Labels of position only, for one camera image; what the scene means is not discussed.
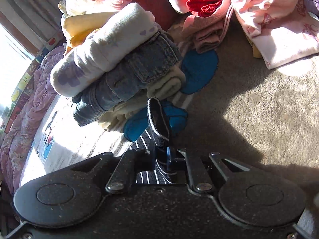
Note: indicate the white purple folded garment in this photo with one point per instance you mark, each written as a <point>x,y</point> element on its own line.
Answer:
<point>103,49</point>

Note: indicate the grey striped curtain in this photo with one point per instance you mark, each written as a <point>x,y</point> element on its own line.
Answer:
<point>36,20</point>

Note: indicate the folded blue denim jeans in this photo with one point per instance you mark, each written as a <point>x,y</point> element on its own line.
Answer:
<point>140,68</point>

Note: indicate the red knit garment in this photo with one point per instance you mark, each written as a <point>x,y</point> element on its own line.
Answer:
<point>203,8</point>

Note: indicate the pink quilted comforter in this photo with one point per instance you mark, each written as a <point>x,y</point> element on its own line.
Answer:
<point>17,143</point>

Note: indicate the yellow folded garment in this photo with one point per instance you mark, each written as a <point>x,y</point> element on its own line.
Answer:
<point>77,28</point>

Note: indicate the pink printed garment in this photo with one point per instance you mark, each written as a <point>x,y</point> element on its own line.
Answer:
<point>282,30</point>

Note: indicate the beige Mickey Mouse blanket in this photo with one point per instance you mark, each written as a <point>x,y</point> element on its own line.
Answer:
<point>265,118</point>

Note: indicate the dusty pink folded garment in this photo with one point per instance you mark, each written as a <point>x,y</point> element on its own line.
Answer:
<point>207,33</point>

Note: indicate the cream folded garment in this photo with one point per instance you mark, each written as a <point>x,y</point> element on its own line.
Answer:
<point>162,88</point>

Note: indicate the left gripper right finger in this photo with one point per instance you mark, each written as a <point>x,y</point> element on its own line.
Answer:
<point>198,178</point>

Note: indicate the colourful alphabet foam mat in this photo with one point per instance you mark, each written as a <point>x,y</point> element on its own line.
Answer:
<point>24,88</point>

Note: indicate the dark navy striped garment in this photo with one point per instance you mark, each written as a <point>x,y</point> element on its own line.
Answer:
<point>153,129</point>

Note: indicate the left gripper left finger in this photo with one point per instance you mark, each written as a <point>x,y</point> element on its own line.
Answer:
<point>131,163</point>

